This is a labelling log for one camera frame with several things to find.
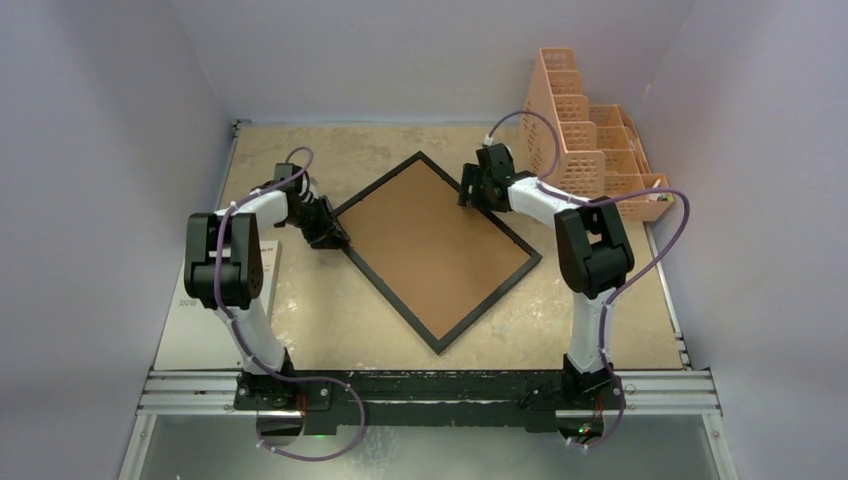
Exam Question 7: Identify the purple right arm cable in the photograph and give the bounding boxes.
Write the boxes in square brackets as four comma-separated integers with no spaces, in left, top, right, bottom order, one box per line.
[482,109,692,452]

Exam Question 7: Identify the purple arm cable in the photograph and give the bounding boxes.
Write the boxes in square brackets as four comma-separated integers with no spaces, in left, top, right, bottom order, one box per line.
[213,146,367,464]
[482,109,692,452]

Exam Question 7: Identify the small items in organizer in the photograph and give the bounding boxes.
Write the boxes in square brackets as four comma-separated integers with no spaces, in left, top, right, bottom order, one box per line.
[648,183,672,202]

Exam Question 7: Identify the orange plastic organizer basket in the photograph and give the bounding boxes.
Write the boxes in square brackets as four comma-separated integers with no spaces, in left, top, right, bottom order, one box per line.
[520,48,668,198]

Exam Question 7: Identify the white sheet on table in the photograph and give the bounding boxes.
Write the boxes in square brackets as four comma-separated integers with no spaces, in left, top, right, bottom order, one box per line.
[153,282,242,371]

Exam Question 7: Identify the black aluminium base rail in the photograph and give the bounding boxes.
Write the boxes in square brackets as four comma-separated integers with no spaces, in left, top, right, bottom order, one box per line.
[137,370,721,437]

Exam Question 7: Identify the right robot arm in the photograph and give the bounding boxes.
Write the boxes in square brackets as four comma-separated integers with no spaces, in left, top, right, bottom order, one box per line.
[458,143,635,407]

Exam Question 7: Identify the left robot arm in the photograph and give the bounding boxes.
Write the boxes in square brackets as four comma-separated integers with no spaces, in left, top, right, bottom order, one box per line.
[183,163,350,409]

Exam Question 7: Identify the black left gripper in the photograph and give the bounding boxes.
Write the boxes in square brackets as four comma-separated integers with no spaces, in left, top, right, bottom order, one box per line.
[285,196,349,248]

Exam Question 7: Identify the black picture frame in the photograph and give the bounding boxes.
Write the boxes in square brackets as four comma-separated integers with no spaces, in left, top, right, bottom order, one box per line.
[331,150,543,356]

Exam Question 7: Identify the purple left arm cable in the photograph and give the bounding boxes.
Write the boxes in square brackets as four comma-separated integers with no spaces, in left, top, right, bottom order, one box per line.
[213,146,367,464]

